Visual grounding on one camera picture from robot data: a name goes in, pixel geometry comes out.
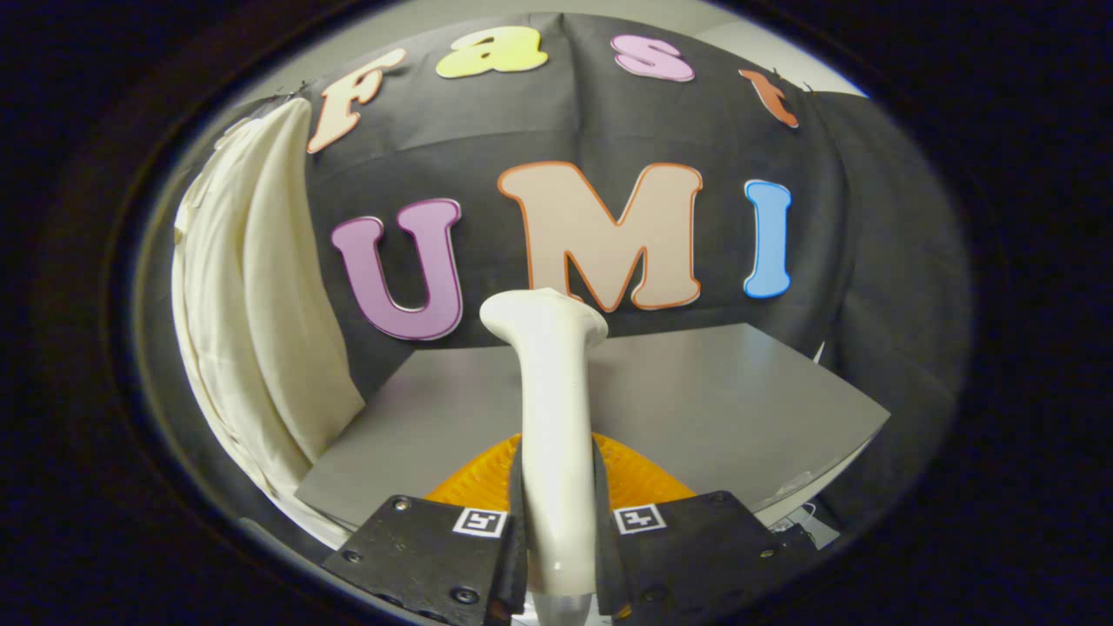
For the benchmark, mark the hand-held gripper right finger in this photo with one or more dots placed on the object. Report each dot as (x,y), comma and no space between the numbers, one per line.
(696,548)

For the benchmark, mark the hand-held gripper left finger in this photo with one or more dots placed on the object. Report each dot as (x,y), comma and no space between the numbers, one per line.
(417,556)

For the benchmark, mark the white garment steamer head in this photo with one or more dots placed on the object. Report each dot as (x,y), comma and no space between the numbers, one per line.
(556,417)

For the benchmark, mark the cream button-up shirt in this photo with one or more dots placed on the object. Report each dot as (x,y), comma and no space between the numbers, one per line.
(261,304)

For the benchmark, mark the white cabinet with grey top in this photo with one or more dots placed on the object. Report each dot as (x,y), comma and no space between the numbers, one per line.
(713,400)

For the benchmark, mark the black backdrop cloth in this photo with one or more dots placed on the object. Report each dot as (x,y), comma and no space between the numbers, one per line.
(565,122)

